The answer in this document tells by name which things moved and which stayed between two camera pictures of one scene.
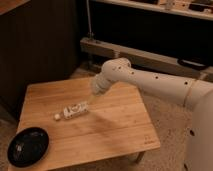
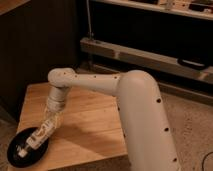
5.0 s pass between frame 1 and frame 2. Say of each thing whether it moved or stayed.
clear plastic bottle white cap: moved
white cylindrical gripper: moved
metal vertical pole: stayed
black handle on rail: stayed
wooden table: stayed
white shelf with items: stayed
